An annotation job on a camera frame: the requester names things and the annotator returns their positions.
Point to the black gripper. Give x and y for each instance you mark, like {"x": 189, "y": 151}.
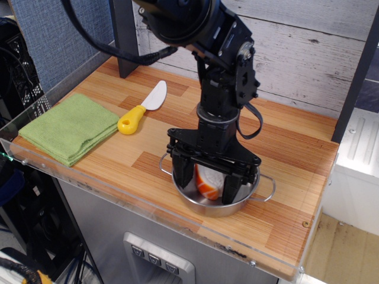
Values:
{"x": 213, "y": 144}

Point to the white orange toy sushi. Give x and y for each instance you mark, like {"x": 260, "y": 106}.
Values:
{"x": 209, "y": 182}

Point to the small steel pot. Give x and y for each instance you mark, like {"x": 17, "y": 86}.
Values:
{"x": 203, "y": 206}

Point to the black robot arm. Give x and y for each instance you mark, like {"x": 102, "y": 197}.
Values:
{"x": 223, "y": 48}

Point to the steel cabinet with dispenser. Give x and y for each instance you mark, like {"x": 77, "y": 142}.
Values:
{"x": 103, "y": 225}

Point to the green folded cloth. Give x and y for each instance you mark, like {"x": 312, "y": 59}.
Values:
{"x": 70, "y": 129}

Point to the white metal side unit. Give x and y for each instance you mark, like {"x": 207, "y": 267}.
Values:
{"x": 351, "y": 194}

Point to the yellow object bottom left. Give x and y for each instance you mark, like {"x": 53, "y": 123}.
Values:
{"x": 42, "y": 278}

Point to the yellow handled toy knife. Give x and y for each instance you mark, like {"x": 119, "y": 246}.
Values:
{"x": 129, "y": 122}

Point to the dark right frame post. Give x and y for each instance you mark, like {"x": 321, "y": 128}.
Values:
{"x": 357, "y": 82}

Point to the dark frame post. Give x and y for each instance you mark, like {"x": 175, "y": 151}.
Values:
{"x": 357, "y": 82}
{"x": 124, "y": 29}

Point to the dark left frame post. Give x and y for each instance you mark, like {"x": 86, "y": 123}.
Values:
{"x": 124, "y": 29}

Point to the black crate with cables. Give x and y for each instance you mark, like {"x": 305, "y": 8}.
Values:
{"x": 20, "y": 85}

